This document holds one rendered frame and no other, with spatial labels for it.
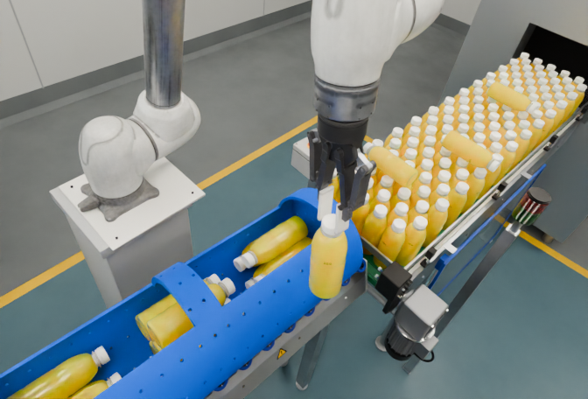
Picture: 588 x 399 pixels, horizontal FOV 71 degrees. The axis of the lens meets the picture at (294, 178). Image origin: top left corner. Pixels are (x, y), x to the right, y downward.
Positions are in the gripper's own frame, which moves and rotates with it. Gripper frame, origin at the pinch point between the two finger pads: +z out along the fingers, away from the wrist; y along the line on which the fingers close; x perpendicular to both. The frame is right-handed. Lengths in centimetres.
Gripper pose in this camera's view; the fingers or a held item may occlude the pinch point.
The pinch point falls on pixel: (333, 210)
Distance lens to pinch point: 73.4
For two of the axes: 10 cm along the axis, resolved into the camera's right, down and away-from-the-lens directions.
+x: 7.8, -3.9, 4.9
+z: -0.1, 7.7, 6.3
